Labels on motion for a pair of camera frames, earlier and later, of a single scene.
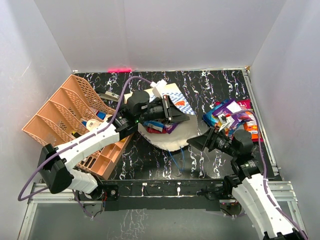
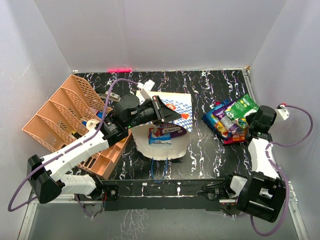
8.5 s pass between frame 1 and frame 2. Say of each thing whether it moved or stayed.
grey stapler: stayed
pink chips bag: moved
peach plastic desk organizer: stayed
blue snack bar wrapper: moved
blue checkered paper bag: moved
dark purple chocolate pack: moved
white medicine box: stayed
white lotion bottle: stayed
